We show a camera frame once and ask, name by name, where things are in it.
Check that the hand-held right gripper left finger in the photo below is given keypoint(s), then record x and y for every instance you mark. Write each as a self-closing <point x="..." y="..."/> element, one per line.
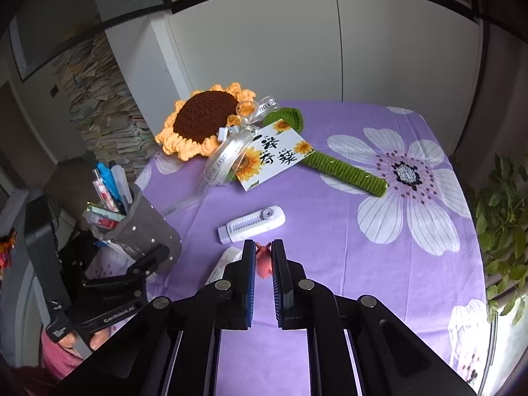
<point x="249" y="280"/>

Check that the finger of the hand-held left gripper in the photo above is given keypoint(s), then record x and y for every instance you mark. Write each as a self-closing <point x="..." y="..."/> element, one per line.
<point x="142" y="266"/>
<point x="119" y="295"/>

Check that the translucent white pen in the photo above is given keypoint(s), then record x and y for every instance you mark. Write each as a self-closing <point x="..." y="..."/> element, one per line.
<point x="121" y="183"/>

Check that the white eraser with sleeve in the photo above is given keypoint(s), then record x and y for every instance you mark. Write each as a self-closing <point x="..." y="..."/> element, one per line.
<point x="225" y="266"/>

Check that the person's left forearm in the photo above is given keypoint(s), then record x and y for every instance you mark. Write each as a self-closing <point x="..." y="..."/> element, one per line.
<point x="62" y="361"/>

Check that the grey-brown cloth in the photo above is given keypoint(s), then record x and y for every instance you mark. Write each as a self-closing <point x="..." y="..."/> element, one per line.
<point x="70" y="181"/>

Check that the red orange bag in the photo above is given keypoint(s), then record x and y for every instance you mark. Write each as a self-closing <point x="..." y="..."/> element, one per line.
<point x="6" y="251"/>

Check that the person's left hand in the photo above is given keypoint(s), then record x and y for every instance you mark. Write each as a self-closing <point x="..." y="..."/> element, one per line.
<point x="95" y="340"/>

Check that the translucent white ribbon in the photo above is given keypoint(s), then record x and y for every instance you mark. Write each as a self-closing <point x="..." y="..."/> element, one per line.
<point x="231" y="150"/>

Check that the pile of books and papers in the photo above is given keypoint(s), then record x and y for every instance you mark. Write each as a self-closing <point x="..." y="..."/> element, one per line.
<point x="103" y="103"/>

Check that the purple floral tablecloth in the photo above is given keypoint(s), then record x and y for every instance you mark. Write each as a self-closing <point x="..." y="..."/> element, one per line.
<point x="330" y="235"/>

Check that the small green red packet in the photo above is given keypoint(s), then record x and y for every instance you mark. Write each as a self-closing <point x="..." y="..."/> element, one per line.
<point x="103" y="216"/>

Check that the glass cabinet door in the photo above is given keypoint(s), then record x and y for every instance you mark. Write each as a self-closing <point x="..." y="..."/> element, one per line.
<point x="62" y="16"/>

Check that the sunflower print gift card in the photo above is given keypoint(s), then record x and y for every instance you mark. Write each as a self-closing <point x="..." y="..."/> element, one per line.
<point x="276" y="156"/>

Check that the crocheted sunflower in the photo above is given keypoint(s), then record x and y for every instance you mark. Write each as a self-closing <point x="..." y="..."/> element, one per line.
<point x="202" y="117"/>

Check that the grey pen holder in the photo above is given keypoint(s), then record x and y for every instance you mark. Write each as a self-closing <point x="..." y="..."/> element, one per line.
<point x="152" y="231"/>

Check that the green potted plant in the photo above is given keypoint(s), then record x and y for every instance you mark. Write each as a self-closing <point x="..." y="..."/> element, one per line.
<point x="503" y="214"/>

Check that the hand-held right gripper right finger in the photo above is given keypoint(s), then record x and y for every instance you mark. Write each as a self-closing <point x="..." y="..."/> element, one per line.
<point x="277" y="280"/>

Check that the wooden door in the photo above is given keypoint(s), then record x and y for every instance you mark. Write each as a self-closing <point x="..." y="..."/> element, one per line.
<point x="24" y="132"/>

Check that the blue pen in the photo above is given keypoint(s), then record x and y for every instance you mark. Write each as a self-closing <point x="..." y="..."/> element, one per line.
<point x="106" y="177"/>

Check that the white correction tape dispenser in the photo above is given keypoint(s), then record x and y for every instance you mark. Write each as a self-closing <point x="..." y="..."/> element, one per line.
<point x="251" y="225"/>

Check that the small pink toy eraser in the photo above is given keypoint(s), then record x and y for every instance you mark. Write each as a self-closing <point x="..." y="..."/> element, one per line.
<point x="263" y="262"/>

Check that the white bookcase cabinet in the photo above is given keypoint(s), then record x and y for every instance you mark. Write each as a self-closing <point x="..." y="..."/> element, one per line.
<point x="288" y="41"/>

